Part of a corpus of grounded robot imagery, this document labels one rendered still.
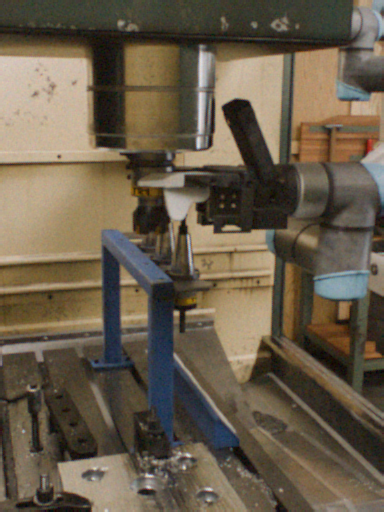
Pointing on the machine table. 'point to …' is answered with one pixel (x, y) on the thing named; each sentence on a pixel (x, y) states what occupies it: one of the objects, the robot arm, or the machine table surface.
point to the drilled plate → (207, 469)
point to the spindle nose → (150, 97)
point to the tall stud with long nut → (34, 415)
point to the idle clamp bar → (77, 450)
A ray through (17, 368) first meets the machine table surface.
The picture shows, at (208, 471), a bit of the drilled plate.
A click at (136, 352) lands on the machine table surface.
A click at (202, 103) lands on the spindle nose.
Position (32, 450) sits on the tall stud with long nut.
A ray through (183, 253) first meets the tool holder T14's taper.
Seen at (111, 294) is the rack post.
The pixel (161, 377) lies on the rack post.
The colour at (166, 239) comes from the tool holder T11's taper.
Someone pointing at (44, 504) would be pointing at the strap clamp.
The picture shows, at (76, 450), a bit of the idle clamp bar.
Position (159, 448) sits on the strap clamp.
